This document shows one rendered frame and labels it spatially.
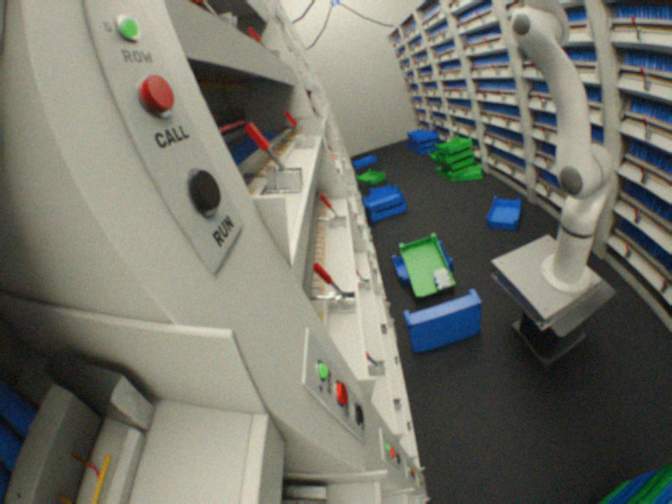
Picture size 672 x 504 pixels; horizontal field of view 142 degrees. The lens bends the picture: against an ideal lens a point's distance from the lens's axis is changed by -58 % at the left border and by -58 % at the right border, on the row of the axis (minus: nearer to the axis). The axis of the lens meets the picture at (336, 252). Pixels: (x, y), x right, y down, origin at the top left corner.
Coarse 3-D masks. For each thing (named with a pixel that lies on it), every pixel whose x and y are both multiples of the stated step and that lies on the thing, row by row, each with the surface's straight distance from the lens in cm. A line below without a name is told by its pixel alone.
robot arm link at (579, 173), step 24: (528, 24) 74; (552, 24) 80; (528, 48) 76; (552, 48) 75; (552, 72) 77; (576, 72) 79; (552, 96) 80; (576, 96) 77; (576, 120) 76; (576, 144) 75; (576, 168) 73; (600, 168) 79; (576, 192) 75
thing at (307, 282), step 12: (324, 204) 73; (312, 216) 63; (312, 228) 57; (324, 228) 60; (312, 240) 53; (324, 240) 56; (312, 252) 49; (312, 264) 46; (312, 276) 46; (312, 288) 43
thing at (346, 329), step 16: (320, 192) 77; (336, 192) 79; (320, 208) 73; (336, 208) 73; (320, 224) 64; (320, 240) 58; (336, 240) 58; (320, 256) 52; (336, 256) 52; (352, 256) 52; (336, 272) 48; (352, 272) 48; (320, 288) 45; (352, 288) 45; (320, 304) 42; (336, 320) 39; (352, 320) 40; (336, 336) 37; (352, 336) 37; (352, 352) 36; (352, 368) 34; (368, 384) 29
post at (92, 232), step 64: (64, 0) 12; (0, 64) 11; (64, 64) 10; (0, 128) 11; (64, 128) 8; (0, 192) 12; (64, 192) 8; (128, 192) 8; (0, 256) 16; (64, 256) 10; (128, 256) 8; (192, 256) 9; (256, 256) 13; (192, 320) 9; (256, 320) 12; (320, 320) 20; (256, 384) 11; (320, 448) 16
